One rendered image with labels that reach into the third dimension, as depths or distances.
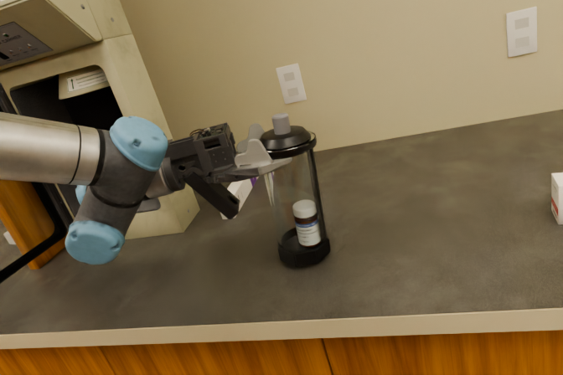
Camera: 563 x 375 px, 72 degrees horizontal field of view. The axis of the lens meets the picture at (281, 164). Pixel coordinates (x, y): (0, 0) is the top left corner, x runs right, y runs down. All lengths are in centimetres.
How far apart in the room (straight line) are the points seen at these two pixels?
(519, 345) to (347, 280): 26
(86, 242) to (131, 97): 40
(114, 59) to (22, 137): 44
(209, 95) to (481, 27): 81
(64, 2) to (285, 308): 66
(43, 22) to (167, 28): 51
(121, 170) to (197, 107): 81
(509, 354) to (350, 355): 24
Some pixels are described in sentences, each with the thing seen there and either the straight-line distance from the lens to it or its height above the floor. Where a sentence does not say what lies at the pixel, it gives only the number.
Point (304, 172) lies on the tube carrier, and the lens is 64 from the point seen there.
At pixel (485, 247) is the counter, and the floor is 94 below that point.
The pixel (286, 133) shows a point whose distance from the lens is 64.
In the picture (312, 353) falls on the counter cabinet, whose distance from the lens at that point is 74.
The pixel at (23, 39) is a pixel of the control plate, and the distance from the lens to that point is 93.
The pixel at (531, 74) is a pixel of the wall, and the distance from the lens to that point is 127.
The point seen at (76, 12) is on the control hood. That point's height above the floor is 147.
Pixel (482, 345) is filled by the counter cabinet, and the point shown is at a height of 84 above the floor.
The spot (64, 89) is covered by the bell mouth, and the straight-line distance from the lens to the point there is 102.
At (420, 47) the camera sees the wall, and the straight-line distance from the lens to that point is 119.
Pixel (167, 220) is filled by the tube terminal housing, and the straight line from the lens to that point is 100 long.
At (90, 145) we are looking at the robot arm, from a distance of 52.
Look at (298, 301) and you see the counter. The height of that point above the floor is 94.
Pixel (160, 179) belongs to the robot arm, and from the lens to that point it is 66.
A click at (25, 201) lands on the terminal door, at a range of 109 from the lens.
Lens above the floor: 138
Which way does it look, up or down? 21 degrees down
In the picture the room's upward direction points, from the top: 16 degrees counter-clockwise
